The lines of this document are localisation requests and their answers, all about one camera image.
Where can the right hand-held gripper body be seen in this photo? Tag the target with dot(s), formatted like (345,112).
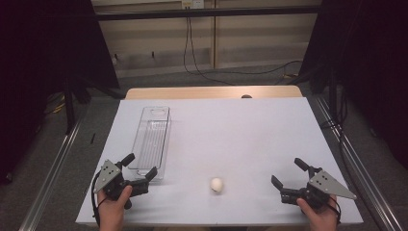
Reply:
(324,186)

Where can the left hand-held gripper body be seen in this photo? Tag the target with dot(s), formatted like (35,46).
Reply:
(110,179)

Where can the clear plastic container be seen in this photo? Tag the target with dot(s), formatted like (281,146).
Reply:
(153,138)

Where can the white egg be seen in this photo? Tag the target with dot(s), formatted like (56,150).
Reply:
(216,184)

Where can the person's left hand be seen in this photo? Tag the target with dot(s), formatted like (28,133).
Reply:
(112,211)

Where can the person's right hand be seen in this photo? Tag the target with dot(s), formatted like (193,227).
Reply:
(319,219)

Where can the small black floor object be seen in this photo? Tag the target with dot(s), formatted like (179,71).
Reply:
(92,138)

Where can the black metal stand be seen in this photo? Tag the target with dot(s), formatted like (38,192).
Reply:
(69,106)
(332,93)

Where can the black curtain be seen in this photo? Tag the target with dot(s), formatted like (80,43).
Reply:
(48,64)
(369,64)

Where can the black horizontal bar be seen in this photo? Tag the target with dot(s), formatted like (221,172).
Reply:
(205,12)

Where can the metal floor rail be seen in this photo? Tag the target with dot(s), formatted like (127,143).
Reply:
(362,179)
(51,176)

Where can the white wall socket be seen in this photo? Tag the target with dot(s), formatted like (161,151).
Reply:
(192,4)

